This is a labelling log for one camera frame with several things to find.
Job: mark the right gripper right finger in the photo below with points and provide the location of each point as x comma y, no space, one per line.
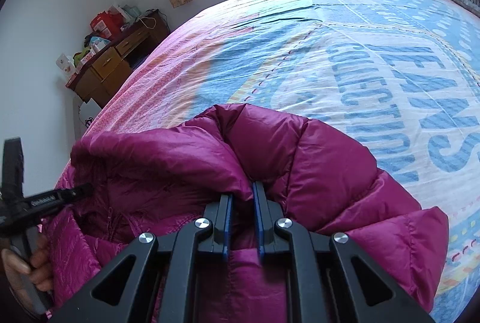
329,278

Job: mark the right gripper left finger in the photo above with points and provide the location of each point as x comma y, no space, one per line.
153,277

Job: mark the magenta puffer down jacket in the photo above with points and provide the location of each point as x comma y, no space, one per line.
150,179

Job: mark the person's left hand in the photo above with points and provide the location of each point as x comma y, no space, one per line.
38,270

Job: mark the white paper bag with crown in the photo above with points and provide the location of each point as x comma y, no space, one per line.
86,114

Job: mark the white carton on desk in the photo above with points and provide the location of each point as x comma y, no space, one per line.
66,65

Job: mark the brown wooden desk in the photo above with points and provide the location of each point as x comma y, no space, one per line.
101,77

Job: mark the red gift box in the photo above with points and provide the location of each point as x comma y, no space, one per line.
107,24

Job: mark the pink and blue bedsheet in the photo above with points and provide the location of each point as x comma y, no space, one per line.
400,77

